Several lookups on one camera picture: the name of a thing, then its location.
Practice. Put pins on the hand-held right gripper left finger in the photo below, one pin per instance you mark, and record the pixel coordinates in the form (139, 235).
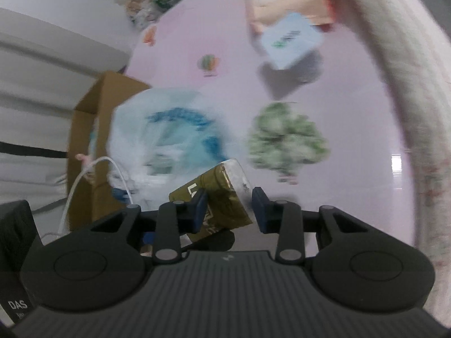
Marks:
(200, 211)

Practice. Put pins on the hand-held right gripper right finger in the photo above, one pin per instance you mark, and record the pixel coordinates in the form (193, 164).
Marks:
(260, 211)

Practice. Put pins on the olive gold tissue pack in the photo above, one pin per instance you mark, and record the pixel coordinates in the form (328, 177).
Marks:
(225, 197)

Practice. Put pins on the cardboard box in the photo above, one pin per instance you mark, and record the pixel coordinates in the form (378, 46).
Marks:
(84, 197)

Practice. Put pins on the white plastic bag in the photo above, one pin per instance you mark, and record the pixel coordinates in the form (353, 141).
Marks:
(165, 137)

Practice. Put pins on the pink printed mat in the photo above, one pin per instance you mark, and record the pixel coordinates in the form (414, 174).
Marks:
(352, 123)

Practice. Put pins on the white tissue pack green logo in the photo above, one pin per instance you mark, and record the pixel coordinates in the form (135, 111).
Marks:
(292, 38)

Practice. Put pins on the white curtain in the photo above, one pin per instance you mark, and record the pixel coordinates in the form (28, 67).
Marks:
(35, 60)

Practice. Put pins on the white plaid towel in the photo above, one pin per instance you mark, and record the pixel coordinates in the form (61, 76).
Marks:
(426, 95)

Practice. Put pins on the colourful toy clutter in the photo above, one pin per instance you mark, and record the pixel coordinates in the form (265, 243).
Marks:
(158, 3)

